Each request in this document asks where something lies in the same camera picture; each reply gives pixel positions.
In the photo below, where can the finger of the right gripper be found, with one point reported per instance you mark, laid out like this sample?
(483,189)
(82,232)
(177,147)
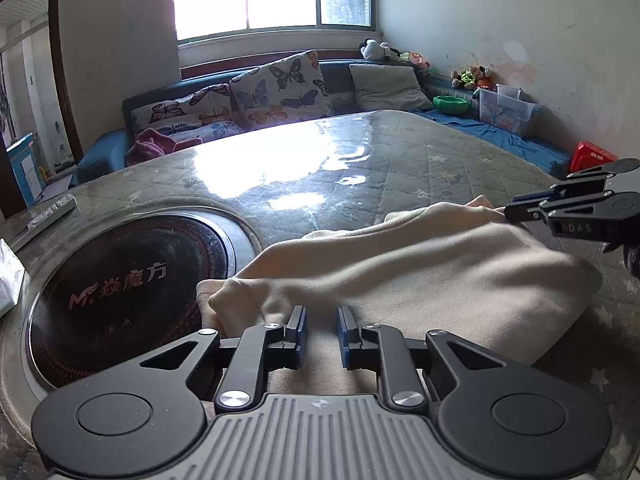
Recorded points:
(538,206)
(580,183)

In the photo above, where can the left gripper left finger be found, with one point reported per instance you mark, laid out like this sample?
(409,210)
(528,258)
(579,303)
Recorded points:
(248,360)

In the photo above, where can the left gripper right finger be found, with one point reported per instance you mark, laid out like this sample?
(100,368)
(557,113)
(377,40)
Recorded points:
(393,358)

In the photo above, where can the cream beige sweater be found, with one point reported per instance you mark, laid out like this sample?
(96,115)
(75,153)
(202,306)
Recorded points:
(461,268)

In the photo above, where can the red plastic stool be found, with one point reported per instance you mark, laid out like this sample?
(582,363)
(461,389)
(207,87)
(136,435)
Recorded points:
(588,155)

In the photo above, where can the clear plastic storage box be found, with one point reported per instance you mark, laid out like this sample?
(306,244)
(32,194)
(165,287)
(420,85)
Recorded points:
(508,108)

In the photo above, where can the blue corner sofa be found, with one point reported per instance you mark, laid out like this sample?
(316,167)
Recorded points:
(107,154)

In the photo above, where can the green plastic bowl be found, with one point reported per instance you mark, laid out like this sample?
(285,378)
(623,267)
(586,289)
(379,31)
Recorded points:
(451,105)

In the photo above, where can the colourful plush toys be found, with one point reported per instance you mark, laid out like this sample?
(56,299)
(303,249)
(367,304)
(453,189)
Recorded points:
(474,77)

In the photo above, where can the black round induction cooktop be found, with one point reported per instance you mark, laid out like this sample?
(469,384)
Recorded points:
(127,291)

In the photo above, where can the grey plain pillow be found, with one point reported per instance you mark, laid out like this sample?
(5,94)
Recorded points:
(388,87)

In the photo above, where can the panda plush toy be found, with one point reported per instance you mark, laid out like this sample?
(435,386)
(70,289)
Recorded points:
(372,50)

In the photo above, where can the magenta cloth on sofa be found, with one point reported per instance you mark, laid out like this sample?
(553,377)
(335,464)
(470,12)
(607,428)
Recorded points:
(151,144)

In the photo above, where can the left butterfly cushion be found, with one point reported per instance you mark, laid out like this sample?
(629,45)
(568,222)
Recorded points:
(205,114)

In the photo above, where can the butterfly cushion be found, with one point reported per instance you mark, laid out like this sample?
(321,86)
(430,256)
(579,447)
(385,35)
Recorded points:
(282,92)
(205,114)

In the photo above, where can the grey remote control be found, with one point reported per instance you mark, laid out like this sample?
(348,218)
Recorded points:
(42,221)

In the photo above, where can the right butterfly cushion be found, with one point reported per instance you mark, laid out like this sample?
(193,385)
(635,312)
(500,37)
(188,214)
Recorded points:
(282,92)

